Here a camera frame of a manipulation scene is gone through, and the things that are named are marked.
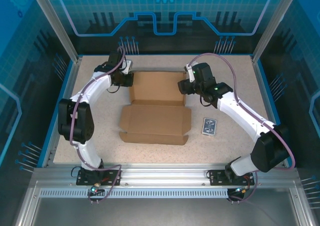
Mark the blue playing card deck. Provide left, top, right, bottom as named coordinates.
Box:
left=200, top=117, right=217, bottom=136

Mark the brown cardboard paper box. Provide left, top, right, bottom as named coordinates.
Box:
left=118, top=70, right=193, bottom=146

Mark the right connector with green light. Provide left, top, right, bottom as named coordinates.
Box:
left=234, top=185, right=252, bottom=195

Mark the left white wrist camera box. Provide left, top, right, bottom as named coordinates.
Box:
left=121, top=59, right=133, bottom=74

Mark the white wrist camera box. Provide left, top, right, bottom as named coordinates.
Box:
left=184, top=63, right=196, bottom=83
left=121, top=59, right=133, bottom=74

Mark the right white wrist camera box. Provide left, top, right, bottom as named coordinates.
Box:
left=184, top=63, right=196, bottom=83

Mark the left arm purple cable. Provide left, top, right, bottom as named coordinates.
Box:
left=69, top=46, right=126, bottom=204

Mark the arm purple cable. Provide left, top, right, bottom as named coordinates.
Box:
left=187, top=52, right=296, bottom=204
left=69, top=46, right=126, bottom=204

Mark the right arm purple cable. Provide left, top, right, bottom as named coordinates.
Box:
left=187, top=52, right=296, bottom=204

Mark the blue table border frame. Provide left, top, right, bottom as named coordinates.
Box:
left=37, top=53, right=296, bottom=168

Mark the left aluminium frame post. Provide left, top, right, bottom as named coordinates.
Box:
left=26, top=0, right=84, bottom=63

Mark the aluminium frame post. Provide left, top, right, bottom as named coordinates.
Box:
left=26, top=0, right=84, bottom=63
left=250, top=0, right=297, bottom=63

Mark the right aluminium frame post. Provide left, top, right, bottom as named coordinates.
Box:
left=250, top=0, right=297, bottom=63

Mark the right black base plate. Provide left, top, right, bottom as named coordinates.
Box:
left=208, top=169, right=255, bottom=186

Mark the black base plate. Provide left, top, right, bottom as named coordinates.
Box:
left=208, top=169, right=255, bottom=186
left=76, top=169, right=123, bottom=186

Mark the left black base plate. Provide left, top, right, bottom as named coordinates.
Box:
left=76, top=169, right=123, bottom=186

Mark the long aluminium mounting rail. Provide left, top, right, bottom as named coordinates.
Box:
left=32, top=163, right=300, bottom=187

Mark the slotted grey cable duct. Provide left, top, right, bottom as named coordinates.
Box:
left=39, top=188, right=230, bottom=198

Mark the grey metal tray frame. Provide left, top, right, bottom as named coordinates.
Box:
left=13, top=180, right=315, bottom=226

